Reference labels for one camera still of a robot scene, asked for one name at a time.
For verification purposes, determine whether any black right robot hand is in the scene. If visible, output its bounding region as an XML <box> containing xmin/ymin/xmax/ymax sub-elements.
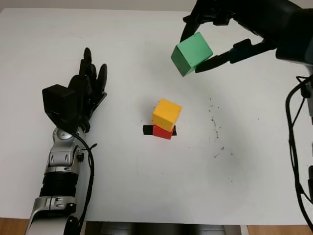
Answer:
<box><xmin>179</xmin><ymin>0</ymin><xmax>313</xmax><ymax>73</ymax></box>

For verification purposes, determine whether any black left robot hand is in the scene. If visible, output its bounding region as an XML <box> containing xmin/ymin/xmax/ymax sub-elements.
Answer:
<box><xmin>68</xmin><ymin>47</ymin><xmax>108</xmax><ymax>130</ymax></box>

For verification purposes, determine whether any green wooden block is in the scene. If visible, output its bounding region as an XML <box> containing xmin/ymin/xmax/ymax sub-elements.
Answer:
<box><xmin>170</xmin><ymin>31</ymin><xmax>214</xmax><ymax>78</ymax></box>

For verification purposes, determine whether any yellow wooden block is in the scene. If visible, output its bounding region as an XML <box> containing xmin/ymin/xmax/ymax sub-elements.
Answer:
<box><xmin>151</xmin><ymin>98</ymin><xmax>183</xmax><ymax>130</ymax></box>

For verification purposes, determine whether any red wooden block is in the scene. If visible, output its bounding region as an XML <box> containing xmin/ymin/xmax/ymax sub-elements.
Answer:
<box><xmin>152</xmin><ymin>124</ymin><xmax>176</xmax><ymax>140</ymax></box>

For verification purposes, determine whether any black tape strip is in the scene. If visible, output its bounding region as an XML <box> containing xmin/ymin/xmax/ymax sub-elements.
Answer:
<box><xmin>143</xmin><ymin>125</ymin><xmax>177</xmax><ymax>136</ymax></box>

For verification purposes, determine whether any dark grey robot torso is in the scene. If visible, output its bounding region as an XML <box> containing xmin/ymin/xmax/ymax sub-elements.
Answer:
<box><xmin>84</xmin><ymin>220</ymin><xmax>242</xmax><ymax>235</ymax></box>

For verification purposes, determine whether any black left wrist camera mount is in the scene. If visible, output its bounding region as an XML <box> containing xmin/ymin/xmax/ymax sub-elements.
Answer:
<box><xmin>42</xmin><ymin>84</ymin><xmax>75</xmax><ymax>129</ymax></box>

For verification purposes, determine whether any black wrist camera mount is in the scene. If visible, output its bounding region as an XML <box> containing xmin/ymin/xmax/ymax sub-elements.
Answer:
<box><xmin>275</xmin><ymin>9</ymin><xmax>313</xmax><ymax>66</ymax></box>
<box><xmin>42</xmin><ymin>84</ymin><xmax>75</xmax><ymax>129</ymax></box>

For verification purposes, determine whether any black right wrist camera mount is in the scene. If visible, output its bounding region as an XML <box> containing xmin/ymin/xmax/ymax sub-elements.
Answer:
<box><xmin>275</xmin><ymin>9</ymin><xmax>313</xmax><ymax>66</ymax></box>

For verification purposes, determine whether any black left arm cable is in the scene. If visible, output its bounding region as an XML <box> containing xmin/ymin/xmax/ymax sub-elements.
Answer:
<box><xmin>70</xmin><ymin>133</ymin><xmax>97</xmax><ymax>235</ymax></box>

